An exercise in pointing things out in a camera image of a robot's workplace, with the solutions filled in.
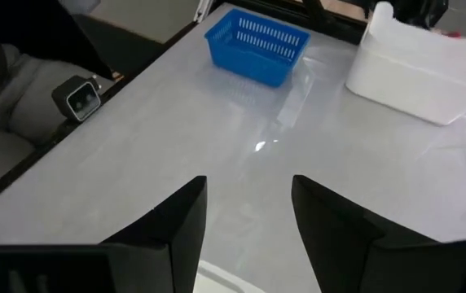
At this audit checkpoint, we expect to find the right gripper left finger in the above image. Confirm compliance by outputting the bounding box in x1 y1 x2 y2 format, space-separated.
100 175 209 293

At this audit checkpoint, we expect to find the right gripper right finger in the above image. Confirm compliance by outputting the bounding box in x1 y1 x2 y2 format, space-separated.
291 174 440 293

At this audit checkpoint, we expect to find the blue slotted plastic basket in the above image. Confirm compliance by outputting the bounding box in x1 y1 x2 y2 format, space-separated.
204 7 311 89

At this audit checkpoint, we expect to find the white plastic basket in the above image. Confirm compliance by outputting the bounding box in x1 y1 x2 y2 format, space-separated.
345 1 466 126

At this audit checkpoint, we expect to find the black object beside table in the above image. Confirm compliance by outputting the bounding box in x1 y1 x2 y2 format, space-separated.
0 0 115 107

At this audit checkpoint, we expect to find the black table-level camera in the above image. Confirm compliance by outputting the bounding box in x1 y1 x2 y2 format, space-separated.
51 75 103 123

